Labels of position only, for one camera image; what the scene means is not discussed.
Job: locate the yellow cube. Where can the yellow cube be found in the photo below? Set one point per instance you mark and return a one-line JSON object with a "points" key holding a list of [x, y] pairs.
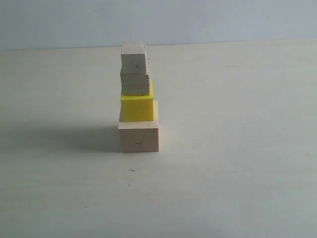
{"points": [[138, 107]]}

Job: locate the large light wooden cube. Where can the large light wooden cube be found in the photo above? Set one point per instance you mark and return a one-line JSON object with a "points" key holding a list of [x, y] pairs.
{"points": [[139, 136]]}

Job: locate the medium grained wooden cube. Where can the medium grained wooden cube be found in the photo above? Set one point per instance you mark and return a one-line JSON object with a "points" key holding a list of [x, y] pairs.
{"points": [[137, 84]]}

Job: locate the small wooden cube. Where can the small wooden cube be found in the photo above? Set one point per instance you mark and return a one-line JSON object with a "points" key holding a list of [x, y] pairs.
{"points": [[133, 58]]}

